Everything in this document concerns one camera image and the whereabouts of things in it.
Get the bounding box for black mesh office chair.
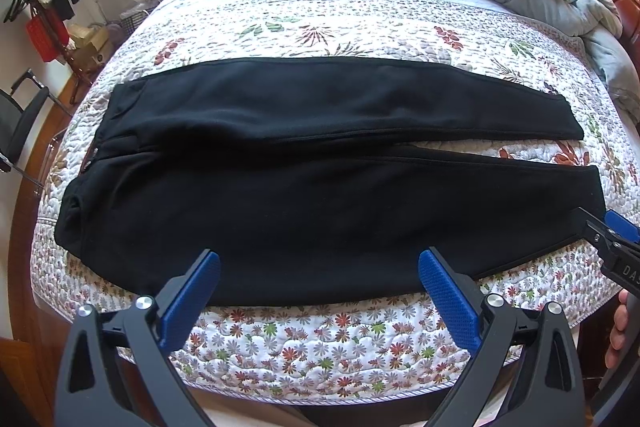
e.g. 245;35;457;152
0;68;72;191

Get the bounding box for wire basket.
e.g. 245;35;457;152
119;4;155;36

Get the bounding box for person's right hand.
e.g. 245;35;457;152
604;289;629;369

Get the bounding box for wooden coat rack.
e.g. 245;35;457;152
3;0;92;106

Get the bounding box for black pants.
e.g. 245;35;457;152
54;57;605;307

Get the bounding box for cardboard box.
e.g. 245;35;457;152
67;24;115;72

